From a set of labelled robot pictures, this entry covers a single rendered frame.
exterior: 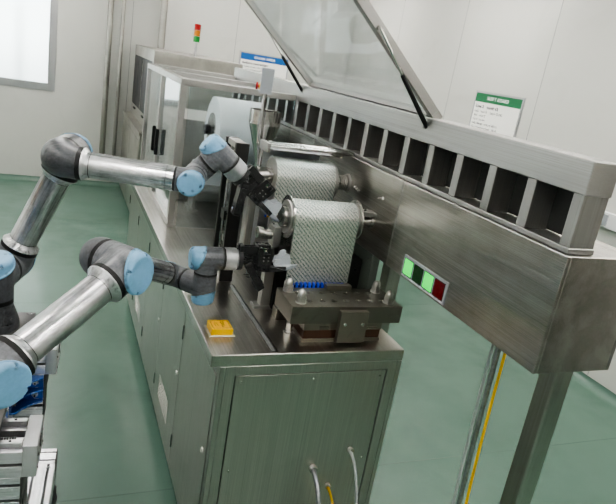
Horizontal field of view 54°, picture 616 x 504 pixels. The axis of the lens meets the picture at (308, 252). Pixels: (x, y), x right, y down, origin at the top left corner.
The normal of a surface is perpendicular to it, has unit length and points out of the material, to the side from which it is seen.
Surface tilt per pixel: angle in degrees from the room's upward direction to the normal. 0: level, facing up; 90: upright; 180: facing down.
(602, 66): 90
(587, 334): 90
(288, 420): 90
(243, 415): 90
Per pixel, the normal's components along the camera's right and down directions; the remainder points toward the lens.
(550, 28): -0.92, -0.04
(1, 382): 0.78, 0.35
